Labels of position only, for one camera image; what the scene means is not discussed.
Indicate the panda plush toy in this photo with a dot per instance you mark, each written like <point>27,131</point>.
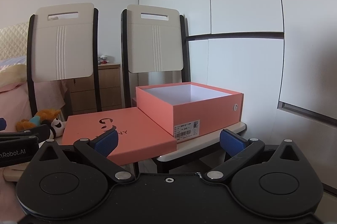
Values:
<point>56,128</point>

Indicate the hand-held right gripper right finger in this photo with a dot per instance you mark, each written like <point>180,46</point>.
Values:
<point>233,143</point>

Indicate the wooden nightstand with drawers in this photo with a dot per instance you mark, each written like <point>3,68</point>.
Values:
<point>108,87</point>

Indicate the white wardrobe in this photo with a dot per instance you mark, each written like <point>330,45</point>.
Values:
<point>237,3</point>

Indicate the salmon shoe box lid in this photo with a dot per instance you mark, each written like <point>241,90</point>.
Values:
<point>137,132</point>

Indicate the cream quilted headboard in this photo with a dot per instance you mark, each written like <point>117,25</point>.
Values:
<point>13,40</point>

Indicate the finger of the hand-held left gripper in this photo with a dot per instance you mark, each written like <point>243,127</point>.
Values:
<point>2,124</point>
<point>34,130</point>

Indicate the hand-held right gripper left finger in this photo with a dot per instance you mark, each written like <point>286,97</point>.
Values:
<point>105,143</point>

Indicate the small red item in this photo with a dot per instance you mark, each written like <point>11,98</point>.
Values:
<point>103,62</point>

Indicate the salmon shoe box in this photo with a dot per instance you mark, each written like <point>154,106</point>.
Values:
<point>205,116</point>

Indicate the white chair with black frame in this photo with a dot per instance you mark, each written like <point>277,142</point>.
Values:
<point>63,42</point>
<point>155,42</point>

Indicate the cream quilt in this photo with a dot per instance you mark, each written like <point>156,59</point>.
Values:
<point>11,74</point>

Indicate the brown bear plush toy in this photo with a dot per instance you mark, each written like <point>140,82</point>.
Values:
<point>43,116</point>

